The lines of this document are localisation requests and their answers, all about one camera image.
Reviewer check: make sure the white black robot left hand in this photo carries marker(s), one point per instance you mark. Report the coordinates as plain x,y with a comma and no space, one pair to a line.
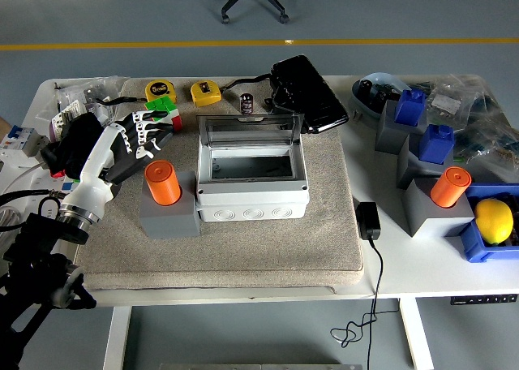
95,163

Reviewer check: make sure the orange cylinder battery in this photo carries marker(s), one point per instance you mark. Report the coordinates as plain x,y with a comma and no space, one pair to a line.
162,183
450,187

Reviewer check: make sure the grey junction box clear lid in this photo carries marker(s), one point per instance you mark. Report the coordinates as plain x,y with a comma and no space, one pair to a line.
251,207

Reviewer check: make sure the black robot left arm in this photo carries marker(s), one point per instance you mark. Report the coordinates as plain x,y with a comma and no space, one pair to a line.
36,232

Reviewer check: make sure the black cloth bundle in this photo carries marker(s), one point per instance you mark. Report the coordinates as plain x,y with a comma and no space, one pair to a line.
77,143

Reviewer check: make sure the purple packet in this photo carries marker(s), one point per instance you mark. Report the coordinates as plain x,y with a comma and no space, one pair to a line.
54,128

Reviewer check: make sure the white power strip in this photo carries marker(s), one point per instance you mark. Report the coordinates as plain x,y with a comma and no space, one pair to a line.
42,181

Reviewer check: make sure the clear plastic bags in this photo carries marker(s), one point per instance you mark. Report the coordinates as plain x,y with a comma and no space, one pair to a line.
73,94

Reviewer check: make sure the white blue circuit breaker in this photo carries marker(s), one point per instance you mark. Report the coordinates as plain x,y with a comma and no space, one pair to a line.
20,140

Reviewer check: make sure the large colourful puzzle cube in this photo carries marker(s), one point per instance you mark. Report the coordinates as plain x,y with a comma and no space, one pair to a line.
160,103

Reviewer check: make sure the grey block with round hole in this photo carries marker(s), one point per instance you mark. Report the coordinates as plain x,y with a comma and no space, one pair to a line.
170,224
425,220

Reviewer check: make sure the round yellow tape measure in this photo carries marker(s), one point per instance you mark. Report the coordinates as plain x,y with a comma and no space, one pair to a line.
158,89

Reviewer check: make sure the squarish yellow tape measure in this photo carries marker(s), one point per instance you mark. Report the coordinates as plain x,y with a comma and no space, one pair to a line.
204,94

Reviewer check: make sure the small black capacitor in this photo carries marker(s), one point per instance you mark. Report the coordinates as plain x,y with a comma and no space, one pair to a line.
246,103

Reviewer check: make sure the grey-brown mat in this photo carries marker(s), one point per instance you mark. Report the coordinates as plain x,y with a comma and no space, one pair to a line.
243,256

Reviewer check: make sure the white table leg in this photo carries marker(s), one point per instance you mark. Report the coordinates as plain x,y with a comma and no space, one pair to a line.
117,337
417,337

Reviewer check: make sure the glossy black case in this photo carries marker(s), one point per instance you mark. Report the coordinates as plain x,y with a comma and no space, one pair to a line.
308,94

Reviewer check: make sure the light blue bowl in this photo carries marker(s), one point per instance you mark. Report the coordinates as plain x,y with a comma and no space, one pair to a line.
365,104

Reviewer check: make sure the black power adapter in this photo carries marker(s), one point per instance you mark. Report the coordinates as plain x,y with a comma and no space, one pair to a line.
367,220

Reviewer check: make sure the grey block holder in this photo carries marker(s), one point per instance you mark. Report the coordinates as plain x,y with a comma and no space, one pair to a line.
389,134
409,167

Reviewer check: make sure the blue plastic block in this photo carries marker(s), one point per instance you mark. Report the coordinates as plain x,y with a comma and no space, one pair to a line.
436,143
409,106

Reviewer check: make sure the clear bag of grey parts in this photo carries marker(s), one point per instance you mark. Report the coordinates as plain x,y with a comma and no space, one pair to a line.
448,100

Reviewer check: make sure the blue plastic bin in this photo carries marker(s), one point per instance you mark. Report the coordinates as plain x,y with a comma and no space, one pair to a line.
474,244

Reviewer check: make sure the clear bag of dark components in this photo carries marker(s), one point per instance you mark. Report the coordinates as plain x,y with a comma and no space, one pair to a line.
490,143

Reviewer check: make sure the yellow lemon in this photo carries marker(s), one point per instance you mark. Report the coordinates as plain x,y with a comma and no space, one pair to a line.
492,222

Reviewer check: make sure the black table control panel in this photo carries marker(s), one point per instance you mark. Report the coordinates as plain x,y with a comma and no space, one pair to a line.
482,299

